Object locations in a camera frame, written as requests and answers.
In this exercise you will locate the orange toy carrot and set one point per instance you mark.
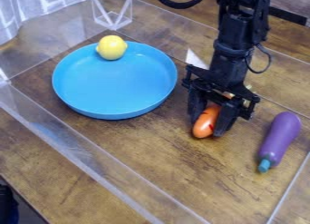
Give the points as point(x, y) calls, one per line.
point(205, 124)

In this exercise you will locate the clear acrylic enclosure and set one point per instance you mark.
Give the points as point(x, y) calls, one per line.
point(141, 171)

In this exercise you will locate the white curtain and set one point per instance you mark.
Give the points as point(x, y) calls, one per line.
point(17, 11)

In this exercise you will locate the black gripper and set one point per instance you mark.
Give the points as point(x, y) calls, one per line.
point(221, 85)

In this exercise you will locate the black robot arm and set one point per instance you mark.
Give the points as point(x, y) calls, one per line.
point(244, 24)

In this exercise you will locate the blue round tray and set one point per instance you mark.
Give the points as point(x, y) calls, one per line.
point(116, 90)

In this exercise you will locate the purple toy eggplant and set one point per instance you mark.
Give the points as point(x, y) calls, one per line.
point(284, 131)

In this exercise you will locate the yellow toy lemon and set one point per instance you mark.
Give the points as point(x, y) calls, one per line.
point(112, 47)

